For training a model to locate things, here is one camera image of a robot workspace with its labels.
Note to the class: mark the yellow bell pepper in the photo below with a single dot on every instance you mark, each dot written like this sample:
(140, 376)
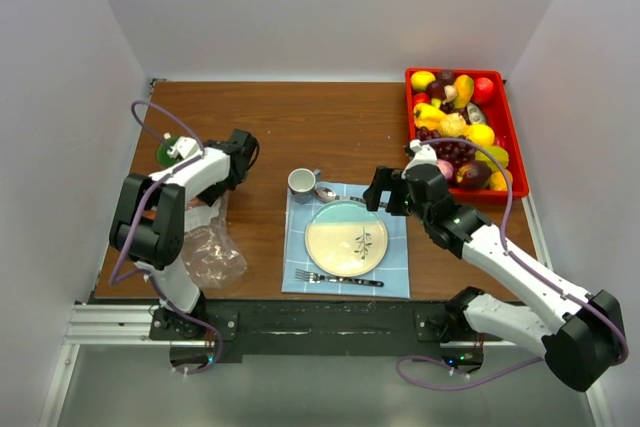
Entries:
(427, 116)

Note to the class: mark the yellow star fruit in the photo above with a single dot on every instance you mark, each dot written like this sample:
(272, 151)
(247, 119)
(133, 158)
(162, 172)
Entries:
(498, 156)

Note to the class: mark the yellow peach top left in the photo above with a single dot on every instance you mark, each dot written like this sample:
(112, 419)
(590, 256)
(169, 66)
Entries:
(421, 79)

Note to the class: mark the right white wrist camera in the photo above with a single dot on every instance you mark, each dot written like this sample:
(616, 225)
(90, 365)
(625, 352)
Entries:
(420, 154)

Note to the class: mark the grey mug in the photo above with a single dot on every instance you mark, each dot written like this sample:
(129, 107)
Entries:
(302, 183)

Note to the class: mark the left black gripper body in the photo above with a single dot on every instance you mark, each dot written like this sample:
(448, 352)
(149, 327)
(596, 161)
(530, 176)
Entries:
(210, 195)

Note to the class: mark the metal fork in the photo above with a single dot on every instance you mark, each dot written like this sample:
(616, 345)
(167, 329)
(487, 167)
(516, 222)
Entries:
(312, 277)

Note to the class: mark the yellow lemon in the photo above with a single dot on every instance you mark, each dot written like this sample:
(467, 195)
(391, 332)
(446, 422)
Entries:
(481, 134)

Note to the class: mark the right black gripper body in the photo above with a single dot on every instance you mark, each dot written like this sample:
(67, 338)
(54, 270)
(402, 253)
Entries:
(417, 211)

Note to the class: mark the purple grape bunch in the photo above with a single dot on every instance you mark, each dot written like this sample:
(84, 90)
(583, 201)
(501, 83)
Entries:
(455, 150)

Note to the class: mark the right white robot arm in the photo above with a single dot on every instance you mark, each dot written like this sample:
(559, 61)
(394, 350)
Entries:
(577, 334)

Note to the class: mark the clear zip top bag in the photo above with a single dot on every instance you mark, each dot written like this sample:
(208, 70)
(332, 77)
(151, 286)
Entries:
(211, 257)

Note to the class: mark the green glass cup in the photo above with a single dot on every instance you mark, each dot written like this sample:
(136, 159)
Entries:
(165, 153)

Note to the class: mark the red plastic fruit tray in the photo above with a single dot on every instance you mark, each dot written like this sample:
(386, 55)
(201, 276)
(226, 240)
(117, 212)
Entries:
(498, 113)

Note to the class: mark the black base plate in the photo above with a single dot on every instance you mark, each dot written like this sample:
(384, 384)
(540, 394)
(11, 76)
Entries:
(231, 330)

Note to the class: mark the purple onion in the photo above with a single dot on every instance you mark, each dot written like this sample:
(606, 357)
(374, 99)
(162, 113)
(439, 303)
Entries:
(447, 170)

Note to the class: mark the orange yellow mango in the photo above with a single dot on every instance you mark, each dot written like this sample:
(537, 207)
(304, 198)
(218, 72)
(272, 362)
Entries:
(465, 86)

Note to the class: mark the beige and teal plate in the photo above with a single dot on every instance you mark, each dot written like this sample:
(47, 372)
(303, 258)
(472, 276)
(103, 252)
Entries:
(344, 239)

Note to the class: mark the metal spoon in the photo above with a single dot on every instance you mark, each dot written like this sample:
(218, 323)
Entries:
(327, 195)

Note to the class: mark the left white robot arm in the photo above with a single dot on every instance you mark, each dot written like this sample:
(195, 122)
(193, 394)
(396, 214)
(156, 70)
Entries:
(148, 226)

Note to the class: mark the aluminium frame rail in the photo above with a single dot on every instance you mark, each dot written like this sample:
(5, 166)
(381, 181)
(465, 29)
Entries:
(109, 325)

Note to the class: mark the dark red mango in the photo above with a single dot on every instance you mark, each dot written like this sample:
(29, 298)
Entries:
(473, 175)

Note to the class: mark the red apple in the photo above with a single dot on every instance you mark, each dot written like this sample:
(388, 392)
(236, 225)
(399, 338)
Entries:
(484, 90)

